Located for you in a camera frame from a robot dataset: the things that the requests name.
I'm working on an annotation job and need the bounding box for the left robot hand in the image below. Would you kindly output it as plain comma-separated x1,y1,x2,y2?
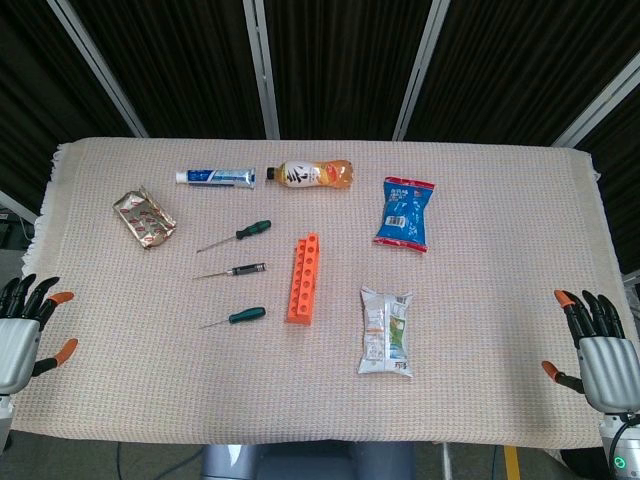
0,273,80,396

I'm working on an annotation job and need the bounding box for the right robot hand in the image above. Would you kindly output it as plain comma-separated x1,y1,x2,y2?
541,288,640,413

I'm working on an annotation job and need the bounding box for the slim green black screwdriver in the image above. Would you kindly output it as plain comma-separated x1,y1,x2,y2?
195,219,273,255

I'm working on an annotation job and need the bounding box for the stubby green screwdriver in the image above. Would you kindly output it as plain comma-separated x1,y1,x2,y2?
198,306,268,330

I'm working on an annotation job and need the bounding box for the black precision screwdriver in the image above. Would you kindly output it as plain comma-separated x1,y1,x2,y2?
192,262,268,281

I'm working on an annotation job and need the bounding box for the orange tool holder rack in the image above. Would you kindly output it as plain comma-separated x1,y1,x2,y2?
284,232,322,327

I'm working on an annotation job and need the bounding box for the grey side furniture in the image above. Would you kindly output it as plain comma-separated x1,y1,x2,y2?
0,189,40,252

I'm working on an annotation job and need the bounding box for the beige woven tablecloth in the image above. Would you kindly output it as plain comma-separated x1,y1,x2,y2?
8,137,624,451

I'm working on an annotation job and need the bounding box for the gold foil packet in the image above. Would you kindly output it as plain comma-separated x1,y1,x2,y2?
111,185,178,250

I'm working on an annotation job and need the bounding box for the white snack bag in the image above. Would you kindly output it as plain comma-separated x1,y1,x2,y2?
356,286,415,379

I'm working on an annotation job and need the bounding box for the blue snack bag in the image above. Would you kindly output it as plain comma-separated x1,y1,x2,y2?
372,175,436,254

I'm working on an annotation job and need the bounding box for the white blue toothpaste tube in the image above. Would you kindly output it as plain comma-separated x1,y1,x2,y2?
174,167,257,190

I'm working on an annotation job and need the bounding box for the grey robot torso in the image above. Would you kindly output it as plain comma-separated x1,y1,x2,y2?
199,441,417,480

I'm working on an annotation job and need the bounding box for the orange drink bottle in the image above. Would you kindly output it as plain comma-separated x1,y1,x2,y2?
265,158,357,190

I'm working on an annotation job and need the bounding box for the dark pleated curtain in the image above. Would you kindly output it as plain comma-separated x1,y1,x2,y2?
0,0,640,276

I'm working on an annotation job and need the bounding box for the white frame post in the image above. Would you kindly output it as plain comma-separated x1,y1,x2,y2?
243,0,281,140
47,0,150,139
392,0,451,142
552,59,640,149

